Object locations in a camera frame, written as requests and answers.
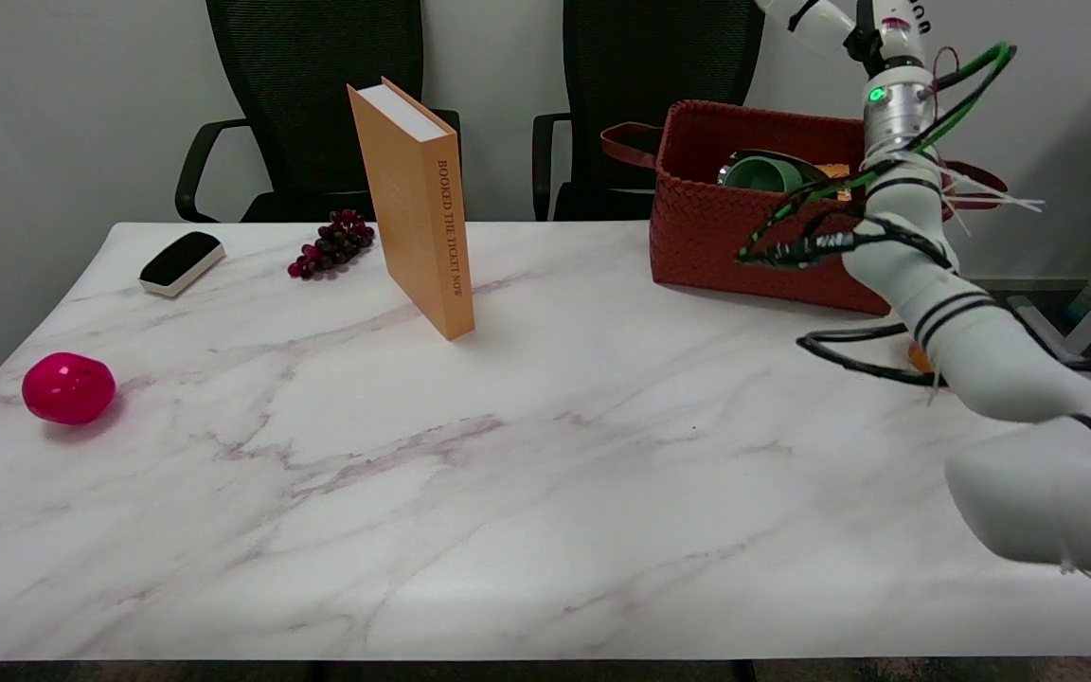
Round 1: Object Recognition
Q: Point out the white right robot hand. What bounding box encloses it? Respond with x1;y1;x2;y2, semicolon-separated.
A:
756;0;932;79

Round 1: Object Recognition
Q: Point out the green mug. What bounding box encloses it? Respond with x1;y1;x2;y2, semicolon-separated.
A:
723;156;807;192

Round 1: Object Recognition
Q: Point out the red woven basket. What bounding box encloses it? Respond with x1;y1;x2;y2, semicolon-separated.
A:
600;99;1011;316

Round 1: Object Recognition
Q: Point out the yellow snack packet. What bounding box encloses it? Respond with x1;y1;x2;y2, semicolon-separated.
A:
813;162;855;202

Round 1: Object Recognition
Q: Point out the black mesh office chair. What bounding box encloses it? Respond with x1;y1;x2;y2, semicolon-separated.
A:
174;0;462;224
532;0;768;223

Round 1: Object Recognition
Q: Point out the orange hardcover book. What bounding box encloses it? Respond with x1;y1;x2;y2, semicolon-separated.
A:
348;77;476;342

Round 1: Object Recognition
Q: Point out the dark red grape bunch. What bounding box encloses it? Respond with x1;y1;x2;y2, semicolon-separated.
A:
287;209;376;281

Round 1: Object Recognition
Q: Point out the black and white eraser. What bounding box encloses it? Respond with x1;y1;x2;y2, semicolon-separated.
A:
138;231;226;298

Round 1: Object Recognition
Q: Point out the pink plastic ball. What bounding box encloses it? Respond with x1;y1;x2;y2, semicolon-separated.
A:
22;352;117;425

